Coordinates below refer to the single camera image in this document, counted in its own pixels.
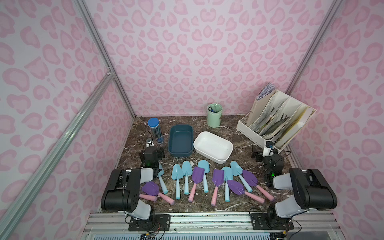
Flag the dark teal storage box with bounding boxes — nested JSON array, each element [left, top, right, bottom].
[[168, 125, 194, 158]]

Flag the blue shovel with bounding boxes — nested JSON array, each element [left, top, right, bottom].
[[172, 164, 184, 200], [158, 164, 168, 195], [198, 160, 210, 193], [182, 161, 193, 195]]

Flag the white storage box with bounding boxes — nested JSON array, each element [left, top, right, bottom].
[[194, 132, 234, 165]]

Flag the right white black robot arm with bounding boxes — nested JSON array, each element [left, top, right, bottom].
[[248, 145, 338, 229]]

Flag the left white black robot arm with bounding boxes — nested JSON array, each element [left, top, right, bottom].
[[101, 146, 165, 221]]

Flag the square purple shovel far left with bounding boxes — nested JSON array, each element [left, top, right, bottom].
[[142, 181, 175, 205]]

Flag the blue lid pen tube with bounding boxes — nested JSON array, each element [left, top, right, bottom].
[[148, 118, 164, 144]]

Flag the blue shovel right angled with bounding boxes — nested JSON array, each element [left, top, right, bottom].
[[231, 161, 253, 193]]

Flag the pointed purple shovel right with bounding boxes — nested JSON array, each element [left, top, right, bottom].
[[227, 180, 265, 204]]

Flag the blue shovel right vertical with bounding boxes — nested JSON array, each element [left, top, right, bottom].
[[222, 167, 233, 202]]

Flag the white file organizer rack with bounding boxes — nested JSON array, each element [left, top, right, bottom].
[[237, 83, 316, 151]]

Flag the green pen cup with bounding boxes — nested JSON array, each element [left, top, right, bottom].
[[207, 103, 223, 128]]

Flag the round purple shovel pink handle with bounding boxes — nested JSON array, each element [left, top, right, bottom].
[[139, 194, 158, 202]]

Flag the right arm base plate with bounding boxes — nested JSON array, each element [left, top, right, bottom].
[[250, 213, 295, 232]]

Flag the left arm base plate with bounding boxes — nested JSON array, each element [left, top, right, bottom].
[[128, 214, 171, 232]]

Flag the aluminium frame rail front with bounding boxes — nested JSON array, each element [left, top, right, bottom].
[[81, 211, 345, 240]]

